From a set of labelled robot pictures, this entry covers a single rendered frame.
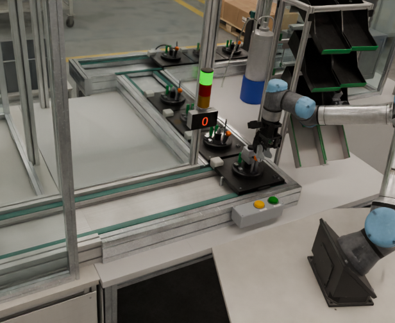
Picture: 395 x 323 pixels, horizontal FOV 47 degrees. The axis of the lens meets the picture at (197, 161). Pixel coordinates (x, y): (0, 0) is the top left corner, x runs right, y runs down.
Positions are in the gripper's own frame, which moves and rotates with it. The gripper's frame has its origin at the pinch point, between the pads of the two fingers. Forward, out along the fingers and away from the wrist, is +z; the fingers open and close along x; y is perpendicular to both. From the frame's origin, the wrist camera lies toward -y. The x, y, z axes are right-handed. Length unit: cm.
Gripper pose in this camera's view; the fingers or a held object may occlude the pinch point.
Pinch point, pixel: (258, 158)
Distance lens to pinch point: 193.0
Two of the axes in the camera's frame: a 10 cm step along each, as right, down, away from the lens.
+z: -0.9, 8.4, 5.4
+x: 8.7, -1.9, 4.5
